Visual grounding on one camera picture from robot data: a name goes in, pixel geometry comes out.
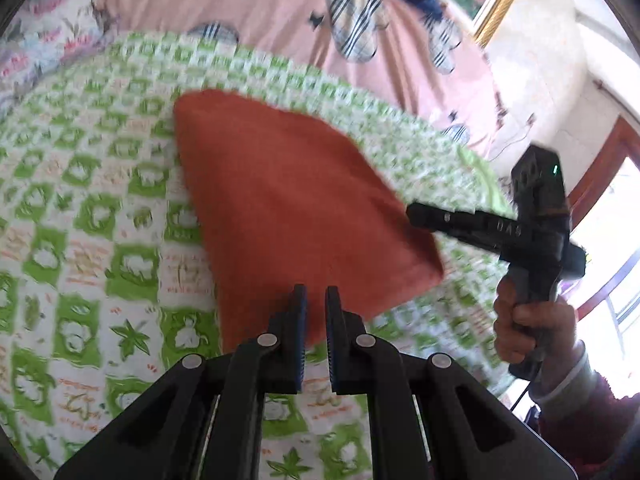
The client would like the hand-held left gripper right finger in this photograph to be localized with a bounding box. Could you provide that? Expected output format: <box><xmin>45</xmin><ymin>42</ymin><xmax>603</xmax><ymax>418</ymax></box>
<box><xmin>325</xmin><ymin>286</ymin><xmax>578</xmax><ymax>480</ymax></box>

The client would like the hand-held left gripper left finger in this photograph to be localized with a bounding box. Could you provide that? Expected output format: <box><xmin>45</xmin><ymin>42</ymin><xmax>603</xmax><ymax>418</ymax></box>
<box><xmin>52</xmin><ymin>284</ymin><xmax>308</xmax><ymax>480</ymax></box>

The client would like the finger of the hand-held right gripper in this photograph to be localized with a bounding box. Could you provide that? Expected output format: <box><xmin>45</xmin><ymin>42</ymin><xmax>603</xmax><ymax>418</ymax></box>
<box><xmin>405</xmin><ymin>203</ymin><xmax>446</xmax><ymax>237</ymax></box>

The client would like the orange knit sweater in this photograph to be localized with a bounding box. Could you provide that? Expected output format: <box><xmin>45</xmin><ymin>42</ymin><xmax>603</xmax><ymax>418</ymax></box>
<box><xmin>172</xmin><ymin>89</ymin><xmax>446</xmax><ymax>356</ymax></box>

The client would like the person's right forearm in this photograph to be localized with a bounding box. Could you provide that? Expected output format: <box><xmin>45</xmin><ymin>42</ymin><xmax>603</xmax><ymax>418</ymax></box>
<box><xmin>532</xmin><ymin>340</ymin><xmax>640</xmax><ymax>468</ymax></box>

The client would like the person's right hand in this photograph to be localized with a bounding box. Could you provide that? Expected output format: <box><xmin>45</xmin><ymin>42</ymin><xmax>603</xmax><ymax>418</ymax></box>
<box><xmin>492</xmin><ymin>276</ymin><xmax>581</xmax><ymax>386</ymax></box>

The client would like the light green cloth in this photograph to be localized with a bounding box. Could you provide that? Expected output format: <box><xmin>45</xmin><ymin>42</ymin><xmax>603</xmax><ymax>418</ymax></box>
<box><xmin>457</xmin><ymin>145</ymin><xmax>516</xmax><ymax>216</ymax></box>

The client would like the gold framed painting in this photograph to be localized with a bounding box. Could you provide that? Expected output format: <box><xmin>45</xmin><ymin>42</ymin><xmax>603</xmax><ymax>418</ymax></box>
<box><xmin>440</xmin><ymin>0</ymin><xmax>536</xmax><ymax>46</ymax></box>

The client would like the green checked quilt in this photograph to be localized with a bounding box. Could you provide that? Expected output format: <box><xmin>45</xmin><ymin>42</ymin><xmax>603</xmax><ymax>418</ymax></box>
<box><xmin>0</xmin><ymin>30</ymin><xmax>521</xmax><ymax>480</ymax></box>

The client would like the pink duvet with plaid hearts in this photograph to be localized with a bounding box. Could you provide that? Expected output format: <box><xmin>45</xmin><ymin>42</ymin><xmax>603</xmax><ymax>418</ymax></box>
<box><xmin>92</xmin><ymin>0</ymin><xmax>506</xmax><ymax>158</ymax></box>

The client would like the floral bed sheet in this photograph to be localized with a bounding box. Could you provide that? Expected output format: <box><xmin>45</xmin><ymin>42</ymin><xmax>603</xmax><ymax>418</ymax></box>
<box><xmin>0</xmin><ymin>0</ymin><xmax>116</xmax><ymax>111</ymax></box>

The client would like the red wooden window frame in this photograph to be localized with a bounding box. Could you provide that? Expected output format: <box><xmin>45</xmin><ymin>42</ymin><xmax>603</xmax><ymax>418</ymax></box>
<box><xmin>565</xmin><ymin>115</ymin><xmax>640</xmax><ymax>321</ymax></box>

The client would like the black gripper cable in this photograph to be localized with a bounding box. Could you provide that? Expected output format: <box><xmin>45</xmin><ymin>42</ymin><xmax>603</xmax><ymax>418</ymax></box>
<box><xmin>509</xmin><ymin>360</ymin><xmax>543</xmax><ymax>411</ymax></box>

